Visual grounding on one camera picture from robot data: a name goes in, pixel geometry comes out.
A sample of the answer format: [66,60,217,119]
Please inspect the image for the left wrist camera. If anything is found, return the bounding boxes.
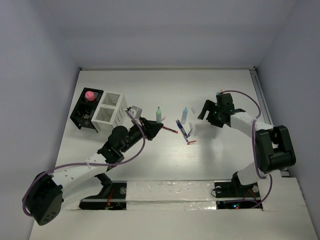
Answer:
[126,105,143,120]

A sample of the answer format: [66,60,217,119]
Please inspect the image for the dark red ink pen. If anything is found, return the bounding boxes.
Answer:
[162,126,178,134]

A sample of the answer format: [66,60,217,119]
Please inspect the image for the blue highlighter marker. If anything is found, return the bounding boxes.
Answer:
[180,107,188,125]

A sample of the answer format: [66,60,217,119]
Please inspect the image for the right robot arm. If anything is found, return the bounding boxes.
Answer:
[198,90,296,196]

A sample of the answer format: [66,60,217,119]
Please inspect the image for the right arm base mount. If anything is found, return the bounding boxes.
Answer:
[210,181,262,210]

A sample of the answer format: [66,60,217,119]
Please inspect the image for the green highlighter marker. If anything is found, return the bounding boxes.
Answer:
[156,107,162,123]

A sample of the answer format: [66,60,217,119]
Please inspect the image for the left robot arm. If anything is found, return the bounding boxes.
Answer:
[22,117,164,226]

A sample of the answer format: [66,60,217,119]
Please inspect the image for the blue gel pen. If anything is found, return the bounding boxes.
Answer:
[176,119,189,143]

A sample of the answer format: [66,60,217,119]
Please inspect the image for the white slatted organizer container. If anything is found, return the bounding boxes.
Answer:
[91,91,128,132]

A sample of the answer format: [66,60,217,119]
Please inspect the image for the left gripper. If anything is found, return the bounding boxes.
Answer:
[119,116,162,153]

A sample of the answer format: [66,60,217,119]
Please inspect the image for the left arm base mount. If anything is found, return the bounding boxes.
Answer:
[78,182,127,211]

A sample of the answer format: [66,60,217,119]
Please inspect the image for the black organizer container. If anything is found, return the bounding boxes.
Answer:
[70,87,104,132]

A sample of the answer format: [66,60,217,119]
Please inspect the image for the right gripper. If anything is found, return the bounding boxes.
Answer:
[197,99,224,128]

